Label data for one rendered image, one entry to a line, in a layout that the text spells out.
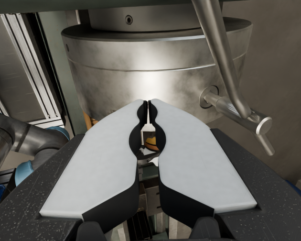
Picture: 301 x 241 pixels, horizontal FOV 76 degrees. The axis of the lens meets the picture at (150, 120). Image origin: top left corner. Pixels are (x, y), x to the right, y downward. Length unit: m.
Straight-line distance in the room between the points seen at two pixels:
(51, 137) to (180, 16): 0.42
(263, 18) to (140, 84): 1.78
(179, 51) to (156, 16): 0.06
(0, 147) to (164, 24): 0.38
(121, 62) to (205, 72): 0.10
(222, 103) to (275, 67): 2.01
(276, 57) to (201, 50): 1.98
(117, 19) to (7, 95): 1.19
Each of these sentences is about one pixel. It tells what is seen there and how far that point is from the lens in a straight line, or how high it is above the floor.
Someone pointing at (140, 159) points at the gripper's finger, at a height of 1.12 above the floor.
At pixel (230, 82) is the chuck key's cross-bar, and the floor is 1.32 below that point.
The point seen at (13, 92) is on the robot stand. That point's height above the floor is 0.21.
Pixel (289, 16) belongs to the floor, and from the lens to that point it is 2.16.
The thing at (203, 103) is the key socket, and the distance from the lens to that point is 0.28.
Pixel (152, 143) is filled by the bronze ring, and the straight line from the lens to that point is 0.44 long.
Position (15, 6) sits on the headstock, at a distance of 0.23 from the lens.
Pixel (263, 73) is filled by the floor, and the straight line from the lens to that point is 2.17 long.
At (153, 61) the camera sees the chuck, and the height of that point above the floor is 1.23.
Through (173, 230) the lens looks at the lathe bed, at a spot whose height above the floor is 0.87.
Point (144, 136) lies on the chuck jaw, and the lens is 0.31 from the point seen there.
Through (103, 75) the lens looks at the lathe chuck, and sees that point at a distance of 0.26.
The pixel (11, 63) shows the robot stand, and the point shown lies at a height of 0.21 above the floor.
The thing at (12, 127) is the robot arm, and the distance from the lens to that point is 0.55.
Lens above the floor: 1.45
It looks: 55 degrees down
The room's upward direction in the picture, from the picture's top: 152 degrees clockwise
